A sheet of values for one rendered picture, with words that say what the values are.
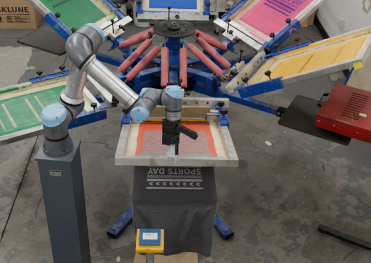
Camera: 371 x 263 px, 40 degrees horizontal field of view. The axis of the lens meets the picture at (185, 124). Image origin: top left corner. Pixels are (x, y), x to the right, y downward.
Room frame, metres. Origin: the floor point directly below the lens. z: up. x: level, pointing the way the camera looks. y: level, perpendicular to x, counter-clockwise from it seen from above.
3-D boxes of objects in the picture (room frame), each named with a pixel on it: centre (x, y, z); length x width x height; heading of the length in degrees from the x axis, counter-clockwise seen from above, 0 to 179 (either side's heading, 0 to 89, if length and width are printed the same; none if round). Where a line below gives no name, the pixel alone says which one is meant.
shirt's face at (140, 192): (2.19, 0.05, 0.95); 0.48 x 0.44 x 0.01; 3
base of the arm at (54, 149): (2.02, 0.63, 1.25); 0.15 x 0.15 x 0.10
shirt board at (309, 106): (3.00, -0.49, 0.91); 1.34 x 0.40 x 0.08; 63
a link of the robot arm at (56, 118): (2.02, 0.63, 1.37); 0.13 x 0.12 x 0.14; 163
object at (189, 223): (1.96, 0.04, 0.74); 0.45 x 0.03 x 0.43; 93
